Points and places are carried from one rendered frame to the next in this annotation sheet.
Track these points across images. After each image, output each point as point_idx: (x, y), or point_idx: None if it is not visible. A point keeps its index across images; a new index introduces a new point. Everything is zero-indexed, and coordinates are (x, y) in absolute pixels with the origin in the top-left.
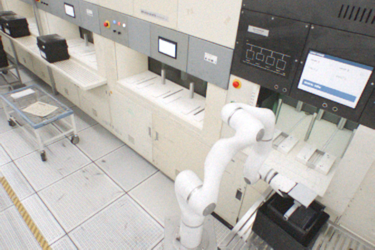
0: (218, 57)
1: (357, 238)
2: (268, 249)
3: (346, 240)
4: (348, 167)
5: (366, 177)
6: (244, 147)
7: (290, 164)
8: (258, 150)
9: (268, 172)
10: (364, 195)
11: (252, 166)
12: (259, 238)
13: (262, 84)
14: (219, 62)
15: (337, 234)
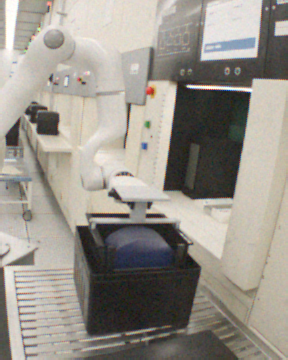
0: (139, 64)
1: (265, 346)
2: (70, 300)
3: (237, 343)
4: (250, 167)
5: (285, 195)
6: (38, 64)
7: (215, 230)
8: (98, 119)
9: (115, 169)
10: (284, 242)
11: (86, 145)
12: (72, 287)
13: (171, 77)
14: (140, 69)
15: (228, 333)
